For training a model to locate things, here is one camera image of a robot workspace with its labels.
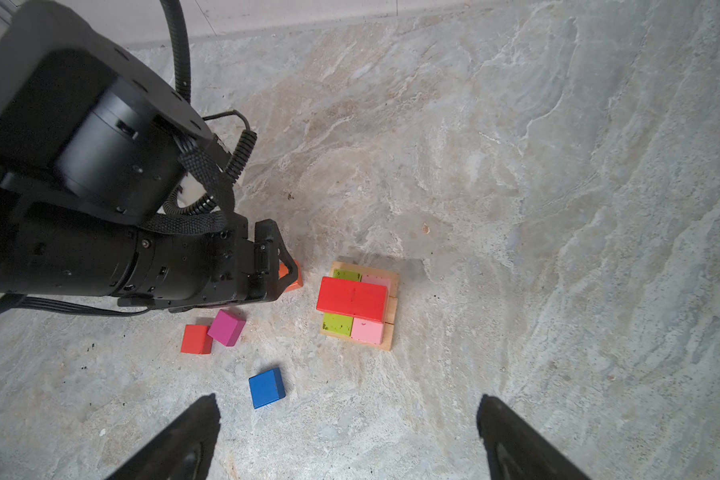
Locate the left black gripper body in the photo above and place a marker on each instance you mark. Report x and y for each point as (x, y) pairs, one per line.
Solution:
(181, 272)

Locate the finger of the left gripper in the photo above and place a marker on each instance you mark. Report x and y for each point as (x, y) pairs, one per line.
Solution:
(272, 261)

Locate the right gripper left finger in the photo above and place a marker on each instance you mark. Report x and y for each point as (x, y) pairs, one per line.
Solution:
(183, 450)

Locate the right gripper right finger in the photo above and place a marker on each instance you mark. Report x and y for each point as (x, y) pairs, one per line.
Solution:
(515, 450)

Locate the magenta wood cube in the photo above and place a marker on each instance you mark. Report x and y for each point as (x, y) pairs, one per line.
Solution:
(226, 328)

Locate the lime green wood block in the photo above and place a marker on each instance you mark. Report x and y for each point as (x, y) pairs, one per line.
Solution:
(340, 324)

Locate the blue wood cube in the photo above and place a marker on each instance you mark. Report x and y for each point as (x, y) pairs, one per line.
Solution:
(266, 388)

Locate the red arch wood block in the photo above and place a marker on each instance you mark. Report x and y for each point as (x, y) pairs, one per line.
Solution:
(353, 299)

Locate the pink wood block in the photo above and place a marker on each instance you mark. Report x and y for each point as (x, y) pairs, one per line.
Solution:
(367, 331)

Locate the natural wood block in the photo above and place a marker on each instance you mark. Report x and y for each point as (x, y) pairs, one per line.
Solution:
(392, 278)
(390, 310)
(386, 343)

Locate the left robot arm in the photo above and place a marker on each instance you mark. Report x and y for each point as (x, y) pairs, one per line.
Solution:
(113, 185)

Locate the red wood cube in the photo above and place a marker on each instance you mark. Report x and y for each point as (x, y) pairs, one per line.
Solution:
(196, 340)

